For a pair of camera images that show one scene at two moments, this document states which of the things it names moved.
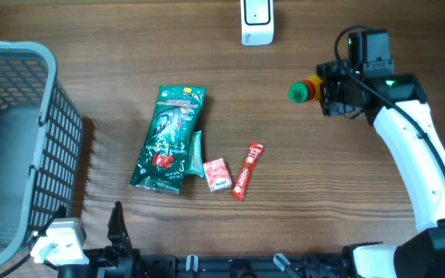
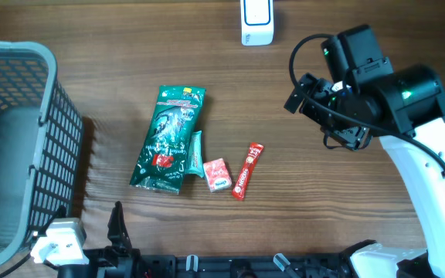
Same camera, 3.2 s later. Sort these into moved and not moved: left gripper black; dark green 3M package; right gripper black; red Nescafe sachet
Moved: right gripper black
Not moved: dark green 3M package; red Nescafe sachet; left gripper black
